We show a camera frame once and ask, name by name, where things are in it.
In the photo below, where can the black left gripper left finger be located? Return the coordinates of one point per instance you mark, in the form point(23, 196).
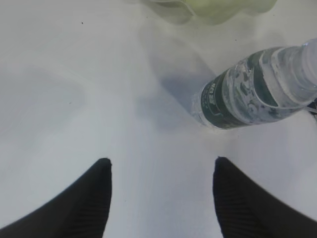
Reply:
point(80, 211)

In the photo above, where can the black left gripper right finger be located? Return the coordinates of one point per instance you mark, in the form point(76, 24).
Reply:
point(246, 210)

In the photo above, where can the clear plastic water bottle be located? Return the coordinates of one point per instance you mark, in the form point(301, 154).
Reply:
point(267, 86)

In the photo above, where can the green wavy glass plate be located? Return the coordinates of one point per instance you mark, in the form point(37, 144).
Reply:
point(212, 12)

